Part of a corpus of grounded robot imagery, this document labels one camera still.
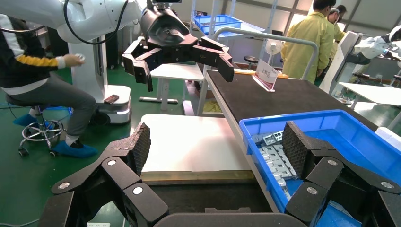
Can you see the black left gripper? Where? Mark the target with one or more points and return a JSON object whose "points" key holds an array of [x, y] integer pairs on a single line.
{"points": [[166, 31]]}

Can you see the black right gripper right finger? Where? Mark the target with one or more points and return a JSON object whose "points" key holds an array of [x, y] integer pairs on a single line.
{"points": [[294, 150]]}

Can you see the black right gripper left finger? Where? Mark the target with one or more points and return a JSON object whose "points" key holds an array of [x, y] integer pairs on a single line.
{"points": [[137, 150]]}

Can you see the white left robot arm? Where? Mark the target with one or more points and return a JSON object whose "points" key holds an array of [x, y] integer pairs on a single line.
{"points": [[37, 12]]}

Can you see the flat slotted metal part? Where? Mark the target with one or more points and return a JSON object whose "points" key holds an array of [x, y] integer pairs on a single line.
{"points": [[268, 151], [275, 159], [282, 169], [289, 176]]}

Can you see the white desk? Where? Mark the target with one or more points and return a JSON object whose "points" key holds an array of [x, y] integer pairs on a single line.
{"points": [[175, 72], [376, 92]]}

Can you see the blue plastic bin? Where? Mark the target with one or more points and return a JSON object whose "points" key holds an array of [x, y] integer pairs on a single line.
{"points": [[344, 137]]}

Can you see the yellow cloth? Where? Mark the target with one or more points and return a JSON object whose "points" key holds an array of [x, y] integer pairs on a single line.
{"points": [[213, 107]]}

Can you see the black felt table mat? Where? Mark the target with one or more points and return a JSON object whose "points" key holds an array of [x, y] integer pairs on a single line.
{"points": [[266, 103]]}

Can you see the dark phone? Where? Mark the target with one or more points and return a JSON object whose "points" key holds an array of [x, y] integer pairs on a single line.
{"points": [[111, 99]]}

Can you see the blue plastic crate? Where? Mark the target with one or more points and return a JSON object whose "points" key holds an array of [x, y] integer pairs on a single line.
{"points": [[219, 20]]}

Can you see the metal storage rack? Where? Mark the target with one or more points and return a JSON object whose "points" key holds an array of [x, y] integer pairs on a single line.
{"points": [[215, 12]]}

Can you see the wooden edge strip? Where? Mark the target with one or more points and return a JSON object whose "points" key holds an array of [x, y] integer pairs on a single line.
{"points": [[247, 72]]}

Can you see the black round stool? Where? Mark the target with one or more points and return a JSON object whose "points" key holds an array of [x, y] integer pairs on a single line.
{"points": [[250, 58]]}

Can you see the acrylic sign holder red print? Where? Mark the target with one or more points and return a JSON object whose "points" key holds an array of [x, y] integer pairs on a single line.
{"points": [[266, 73]]}

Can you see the white power strip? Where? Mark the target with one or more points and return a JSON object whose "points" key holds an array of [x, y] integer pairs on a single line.
{"points": [[98, 225]]}

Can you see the white robot column and base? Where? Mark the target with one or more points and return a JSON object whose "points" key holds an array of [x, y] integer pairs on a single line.
{"points": [[87, 75]]}

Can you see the white small fan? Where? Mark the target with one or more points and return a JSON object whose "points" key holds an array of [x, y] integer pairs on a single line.
{"points": [[274, 47]]}

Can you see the white foam block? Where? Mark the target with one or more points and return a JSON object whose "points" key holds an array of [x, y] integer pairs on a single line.
{"points": [[390, 136]]}

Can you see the white handheld controller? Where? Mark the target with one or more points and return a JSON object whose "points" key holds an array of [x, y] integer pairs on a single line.
{"points": [[80, 57]]}

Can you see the chrome swivel stool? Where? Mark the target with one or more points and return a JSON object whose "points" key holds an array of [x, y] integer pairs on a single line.
{"points": [[39, 114]]}

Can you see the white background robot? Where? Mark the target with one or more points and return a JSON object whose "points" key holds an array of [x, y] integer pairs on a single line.
{"points": [[344, 56]]}

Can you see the seated person in black jacket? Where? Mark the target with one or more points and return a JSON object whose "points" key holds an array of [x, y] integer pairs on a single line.
{"points": [[47, 94]]}

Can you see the person in yellow coat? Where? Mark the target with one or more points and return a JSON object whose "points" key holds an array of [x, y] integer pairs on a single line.
{"points": [[307, 40]]}

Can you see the person yellow coat white headset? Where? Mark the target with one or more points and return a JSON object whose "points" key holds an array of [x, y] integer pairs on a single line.
{"points": [[338, 34]]}

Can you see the metal bracket with square holes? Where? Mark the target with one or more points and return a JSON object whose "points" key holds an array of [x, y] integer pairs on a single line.
{"points": [[271, 139]]}

